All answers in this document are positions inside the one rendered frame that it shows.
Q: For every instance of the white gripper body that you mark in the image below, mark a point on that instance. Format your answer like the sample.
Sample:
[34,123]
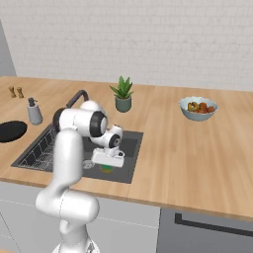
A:
[108,159]

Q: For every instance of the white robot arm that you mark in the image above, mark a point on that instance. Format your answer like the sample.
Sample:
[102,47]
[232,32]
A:
[69,158]

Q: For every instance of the green and yellow sponge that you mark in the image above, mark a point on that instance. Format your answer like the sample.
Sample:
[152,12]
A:
[106,169]

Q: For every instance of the dark grey sink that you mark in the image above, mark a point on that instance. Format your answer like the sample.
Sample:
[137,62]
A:
[130,154]

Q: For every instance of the white cupboard drawer front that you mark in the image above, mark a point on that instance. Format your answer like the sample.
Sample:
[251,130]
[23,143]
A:
[128,214]

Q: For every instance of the potted green plant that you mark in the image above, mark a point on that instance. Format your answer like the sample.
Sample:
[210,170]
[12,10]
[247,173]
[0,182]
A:
[123,94]

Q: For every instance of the black tap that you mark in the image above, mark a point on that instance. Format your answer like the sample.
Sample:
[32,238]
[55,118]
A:
[77,97]

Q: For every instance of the grey soap dispenser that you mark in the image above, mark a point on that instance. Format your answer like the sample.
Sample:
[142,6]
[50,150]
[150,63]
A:
[34,113]

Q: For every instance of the bowl of fruit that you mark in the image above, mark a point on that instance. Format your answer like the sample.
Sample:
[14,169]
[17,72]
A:
[198,108]

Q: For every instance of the brown pepper shaker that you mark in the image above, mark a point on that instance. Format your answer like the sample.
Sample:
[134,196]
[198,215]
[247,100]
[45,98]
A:
[12,92]
[20,92]

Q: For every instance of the grey dishwasher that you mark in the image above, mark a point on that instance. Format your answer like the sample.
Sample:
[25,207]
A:
[204,234]

